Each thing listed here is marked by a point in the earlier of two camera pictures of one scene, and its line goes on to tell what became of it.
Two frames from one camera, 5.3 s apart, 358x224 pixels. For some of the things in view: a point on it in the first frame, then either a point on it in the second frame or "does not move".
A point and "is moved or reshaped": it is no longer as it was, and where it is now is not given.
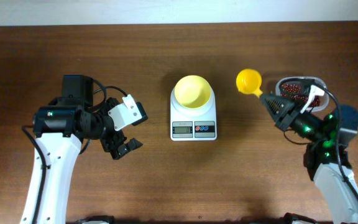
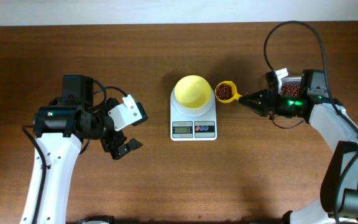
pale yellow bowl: x=192 y=91 does not move
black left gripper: x=112 y=145 does not move
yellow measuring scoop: x=248 y=81 -> x=225 y=92
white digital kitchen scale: x=193 y=124 does not move
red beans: x=294 y=91 is moved or reshaped
